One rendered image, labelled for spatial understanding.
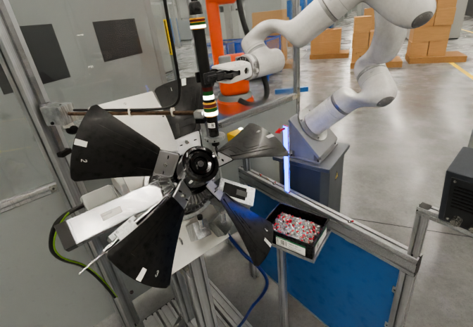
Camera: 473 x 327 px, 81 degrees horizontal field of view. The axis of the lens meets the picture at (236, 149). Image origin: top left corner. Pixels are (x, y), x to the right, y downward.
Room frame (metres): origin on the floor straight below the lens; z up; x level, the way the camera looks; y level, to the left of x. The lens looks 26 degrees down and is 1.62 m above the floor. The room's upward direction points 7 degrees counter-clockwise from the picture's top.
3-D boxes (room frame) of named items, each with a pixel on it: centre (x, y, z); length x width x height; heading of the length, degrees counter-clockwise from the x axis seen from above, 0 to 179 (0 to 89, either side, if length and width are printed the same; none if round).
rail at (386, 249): (0.98, -0.28, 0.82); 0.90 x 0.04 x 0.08; 37
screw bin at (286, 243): (0.83, -0.19, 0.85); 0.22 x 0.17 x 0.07; 52
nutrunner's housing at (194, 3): (0.85, 0.07, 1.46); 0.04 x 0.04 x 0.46
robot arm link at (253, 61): (0.95, -0.07, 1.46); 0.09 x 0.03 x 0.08; 37
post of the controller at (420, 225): (0.64, -0.54, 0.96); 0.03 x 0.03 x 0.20; 37
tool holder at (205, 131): (0.85, 0.08, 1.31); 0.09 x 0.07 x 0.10; 72
